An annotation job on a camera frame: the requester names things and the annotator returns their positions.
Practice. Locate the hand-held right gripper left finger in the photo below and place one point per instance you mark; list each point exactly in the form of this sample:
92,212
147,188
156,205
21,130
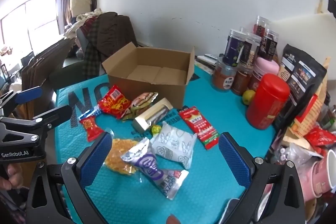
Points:
97,158

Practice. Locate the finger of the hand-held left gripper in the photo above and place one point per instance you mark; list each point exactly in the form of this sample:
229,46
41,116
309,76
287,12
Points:
57,115
29,95

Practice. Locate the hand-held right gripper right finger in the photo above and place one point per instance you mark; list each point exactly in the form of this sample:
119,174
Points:
233,161

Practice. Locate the yellow corn snack bag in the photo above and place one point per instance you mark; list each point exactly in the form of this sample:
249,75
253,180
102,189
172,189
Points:
120,155

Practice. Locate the small red candy packet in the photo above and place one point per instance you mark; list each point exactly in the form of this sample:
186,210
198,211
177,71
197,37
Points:
92,128

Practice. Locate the red sachet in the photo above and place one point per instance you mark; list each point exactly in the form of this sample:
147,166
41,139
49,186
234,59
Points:
199,127

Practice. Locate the purple and silver snack packet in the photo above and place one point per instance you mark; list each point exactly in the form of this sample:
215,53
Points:
152,169

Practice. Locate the red packet with yellow rings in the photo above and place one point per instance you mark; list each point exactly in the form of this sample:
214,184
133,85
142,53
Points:
115,104

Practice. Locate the cream window box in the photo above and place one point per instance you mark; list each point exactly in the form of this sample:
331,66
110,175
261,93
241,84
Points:
143,121

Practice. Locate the white bread packet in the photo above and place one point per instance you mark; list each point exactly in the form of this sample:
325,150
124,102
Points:
173,145

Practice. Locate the yellow-green candy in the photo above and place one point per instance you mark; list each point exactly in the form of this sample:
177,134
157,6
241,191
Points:
156,130

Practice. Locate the green and pink snack packet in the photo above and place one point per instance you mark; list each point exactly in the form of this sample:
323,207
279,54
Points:
141,102

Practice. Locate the brown cardboard box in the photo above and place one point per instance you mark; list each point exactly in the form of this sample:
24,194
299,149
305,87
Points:
157,92

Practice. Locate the person's left hand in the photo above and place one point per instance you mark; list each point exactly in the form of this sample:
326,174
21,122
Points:
13,176

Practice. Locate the teal bubble mat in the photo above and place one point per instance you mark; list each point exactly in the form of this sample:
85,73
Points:
210,182

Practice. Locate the dark smartphone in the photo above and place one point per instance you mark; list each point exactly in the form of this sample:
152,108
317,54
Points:
231,211

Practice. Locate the green apple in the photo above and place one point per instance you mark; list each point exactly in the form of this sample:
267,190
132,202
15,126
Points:
248,97

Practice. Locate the red canister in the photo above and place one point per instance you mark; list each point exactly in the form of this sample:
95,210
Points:
265,103

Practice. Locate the plaid cloth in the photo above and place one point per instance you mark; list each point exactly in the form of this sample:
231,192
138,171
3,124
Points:
92,56

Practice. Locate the window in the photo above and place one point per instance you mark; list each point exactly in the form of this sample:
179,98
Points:
26,16

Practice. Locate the clear jar of brown powder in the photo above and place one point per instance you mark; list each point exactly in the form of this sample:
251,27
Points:
240,81

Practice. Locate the clear jar of red powder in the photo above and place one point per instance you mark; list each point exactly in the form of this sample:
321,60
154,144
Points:
223,77

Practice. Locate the crumpled red packet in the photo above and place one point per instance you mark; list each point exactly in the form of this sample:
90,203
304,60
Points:
320,137

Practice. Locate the orange and cream packet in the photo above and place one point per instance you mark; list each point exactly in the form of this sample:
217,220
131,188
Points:
312,113

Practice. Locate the purple curtain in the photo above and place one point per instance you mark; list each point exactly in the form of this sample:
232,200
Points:
63,8

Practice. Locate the brown jacket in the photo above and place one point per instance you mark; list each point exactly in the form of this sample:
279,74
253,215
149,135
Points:
113,32

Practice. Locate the pink lidded jar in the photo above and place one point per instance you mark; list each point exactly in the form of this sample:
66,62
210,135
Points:
265,66

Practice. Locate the stack of flat boxes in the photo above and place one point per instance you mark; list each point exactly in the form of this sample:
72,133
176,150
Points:
207,60

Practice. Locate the cream cushion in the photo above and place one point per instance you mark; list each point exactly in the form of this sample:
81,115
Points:
80,1

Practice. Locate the clear jar of nuts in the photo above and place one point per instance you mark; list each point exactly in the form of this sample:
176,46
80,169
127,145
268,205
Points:
248,52

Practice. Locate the black printed pouch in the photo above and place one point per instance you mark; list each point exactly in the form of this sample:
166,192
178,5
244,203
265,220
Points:
302,74

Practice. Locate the clear jar with purple label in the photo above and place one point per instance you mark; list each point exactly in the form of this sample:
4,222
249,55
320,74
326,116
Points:
233,48

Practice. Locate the clear jar with dark label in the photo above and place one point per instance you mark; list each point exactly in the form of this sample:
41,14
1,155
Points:
270,45

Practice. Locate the clear jar with red contents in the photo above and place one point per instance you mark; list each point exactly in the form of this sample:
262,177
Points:
261,27

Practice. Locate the white foam board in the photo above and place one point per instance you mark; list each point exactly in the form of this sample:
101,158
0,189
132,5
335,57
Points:
309,29

